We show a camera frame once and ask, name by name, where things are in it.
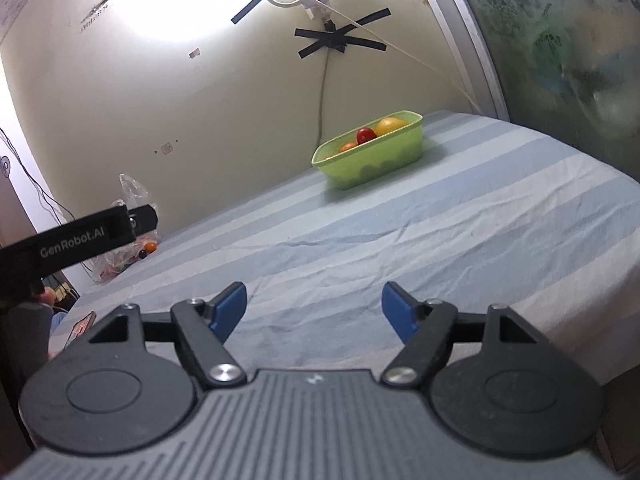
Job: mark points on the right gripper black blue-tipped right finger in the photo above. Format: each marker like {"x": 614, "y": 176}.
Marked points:
{"x": 429, "y": 330}

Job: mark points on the finger of the black genrobot left gripper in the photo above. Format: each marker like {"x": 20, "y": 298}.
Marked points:
{"x": 26, "y": 263}

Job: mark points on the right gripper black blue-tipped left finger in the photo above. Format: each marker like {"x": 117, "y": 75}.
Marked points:
{"x": 180, "y": 348}

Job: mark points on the clear plastic bag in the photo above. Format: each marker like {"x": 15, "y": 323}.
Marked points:
{"x": 138, "y": 226}

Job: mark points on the small orange fruit in bag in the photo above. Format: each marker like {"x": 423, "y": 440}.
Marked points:
{"x": 150, "y": 247}

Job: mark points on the striped blue white bedsheet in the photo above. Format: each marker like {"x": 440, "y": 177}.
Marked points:
{"x": 491, "y": 214}

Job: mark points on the green plastic basket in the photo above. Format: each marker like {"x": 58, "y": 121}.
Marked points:
{"x": 373, "y": 159}

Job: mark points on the red tomato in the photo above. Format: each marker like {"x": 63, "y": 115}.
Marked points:
{"x": 365, "y": 135}

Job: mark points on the yellow orange fruit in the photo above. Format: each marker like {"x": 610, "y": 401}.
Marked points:
{"x": 388, "y": 125}

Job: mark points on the black tape cross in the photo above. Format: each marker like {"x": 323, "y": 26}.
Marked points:
{"x": 338, "y": 39}

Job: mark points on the frosted glass window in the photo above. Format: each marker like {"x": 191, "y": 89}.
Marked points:
{"x": 569, "y": 68}

